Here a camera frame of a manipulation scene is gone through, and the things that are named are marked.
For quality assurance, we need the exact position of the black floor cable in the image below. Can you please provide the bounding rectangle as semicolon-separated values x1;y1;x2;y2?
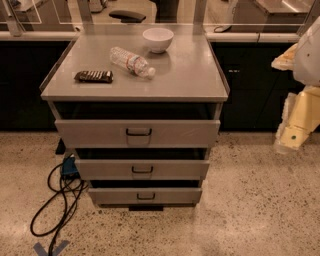
29;153;89;256

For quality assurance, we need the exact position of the blue tape floor marker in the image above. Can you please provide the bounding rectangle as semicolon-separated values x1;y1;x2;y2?
33;240;69;256

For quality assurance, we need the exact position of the black chair armrest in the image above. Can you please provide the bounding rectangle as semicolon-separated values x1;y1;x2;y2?
109;10;146;23

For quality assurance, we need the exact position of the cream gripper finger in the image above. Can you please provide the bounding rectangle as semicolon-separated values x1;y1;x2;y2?
274;86;320;154
271;44;298;71

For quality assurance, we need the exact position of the white ceramic bowl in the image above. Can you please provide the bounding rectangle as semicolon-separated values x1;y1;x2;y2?
142;28;174;53

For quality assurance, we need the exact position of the blue power adapter box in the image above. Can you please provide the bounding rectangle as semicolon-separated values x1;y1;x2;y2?
61;157;79;180

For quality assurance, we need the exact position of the grey top drawer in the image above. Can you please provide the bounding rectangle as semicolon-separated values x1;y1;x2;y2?
55;120;220;148

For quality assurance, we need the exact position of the grey middle drawer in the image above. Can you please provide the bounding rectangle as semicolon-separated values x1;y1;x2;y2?
75;159;209;180

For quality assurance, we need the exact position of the dark striped snack bar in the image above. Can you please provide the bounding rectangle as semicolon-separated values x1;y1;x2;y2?
74;71;113;83

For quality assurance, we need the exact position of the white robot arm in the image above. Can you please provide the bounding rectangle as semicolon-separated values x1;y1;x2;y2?
271;17;320;154

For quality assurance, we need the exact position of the grey drawer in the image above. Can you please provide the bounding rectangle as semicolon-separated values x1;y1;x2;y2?
55;120;220;148
75;159;209;180
88;188;202;205

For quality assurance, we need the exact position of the grey metal drawer cabinet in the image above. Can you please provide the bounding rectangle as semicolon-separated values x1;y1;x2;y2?
39;23;231;212

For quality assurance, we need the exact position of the grey bottom drawer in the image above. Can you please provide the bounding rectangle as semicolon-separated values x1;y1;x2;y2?
88;188;202;205

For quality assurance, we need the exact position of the clear plastic water bottle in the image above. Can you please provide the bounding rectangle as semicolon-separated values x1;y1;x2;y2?
110;47;156;79

